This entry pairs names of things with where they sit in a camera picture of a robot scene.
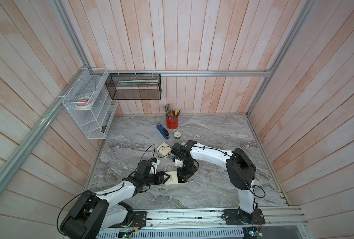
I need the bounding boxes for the red pen holder cup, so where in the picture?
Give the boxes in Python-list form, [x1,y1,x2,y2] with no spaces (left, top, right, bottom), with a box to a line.
[166,111,178,129]

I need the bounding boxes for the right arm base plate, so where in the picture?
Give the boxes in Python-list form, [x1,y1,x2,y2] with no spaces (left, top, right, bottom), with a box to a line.
[221,208,266,226]

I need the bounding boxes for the tape roll on shelf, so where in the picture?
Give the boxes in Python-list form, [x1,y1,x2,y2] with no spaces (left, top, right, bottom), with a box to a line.
[75,95,94,109]

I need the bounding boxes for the blue stapler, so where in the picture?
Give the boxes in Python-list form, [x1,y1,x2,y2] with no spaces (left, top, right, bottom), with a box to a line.
[157,123,170,139]

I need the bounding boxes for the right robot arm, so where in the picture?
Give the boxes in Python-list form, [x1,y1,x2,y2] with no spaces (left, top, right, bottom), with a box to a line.
[171,140,259,223]

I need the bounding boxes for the white wire wall shelf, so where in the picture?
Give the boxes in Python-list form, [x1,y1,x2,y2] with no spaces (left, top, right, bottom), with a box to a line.
[62,68,118,139]

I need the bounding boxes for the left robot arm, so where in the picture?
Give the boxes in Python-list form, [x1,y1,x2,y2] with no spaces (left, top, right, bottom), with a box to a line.
[56,158,171,239]

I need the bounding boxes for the green sticker roll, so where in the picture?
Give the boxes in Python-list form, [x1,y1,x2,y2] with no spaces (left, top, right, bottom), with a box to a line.
[174,131,182,139]

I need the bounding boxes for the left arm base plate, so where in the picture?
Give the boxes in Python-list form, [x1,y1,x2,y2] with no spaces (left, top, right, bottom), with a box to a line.
[111,211,147,229]

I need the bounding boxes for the aluminium front rail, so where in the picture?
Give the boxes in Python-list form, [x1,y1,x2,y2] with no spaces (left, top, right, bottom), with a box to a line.
[105,206,310,232]

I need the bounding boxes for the black mesh wall basket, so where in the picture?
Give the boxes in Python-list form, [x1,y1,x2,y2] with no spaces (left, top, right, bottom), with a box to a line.
[105,73,162,100]

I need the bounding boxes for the small cream jewelry box front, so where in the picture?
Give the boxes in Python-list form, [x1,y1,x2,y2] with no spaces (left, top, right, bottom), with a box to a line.
[165,171,188,187]

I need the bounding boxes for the pens in cup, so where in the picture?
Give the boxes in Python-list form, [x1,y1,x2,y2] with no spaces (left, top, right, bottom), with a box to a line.
[164,104,181,119]

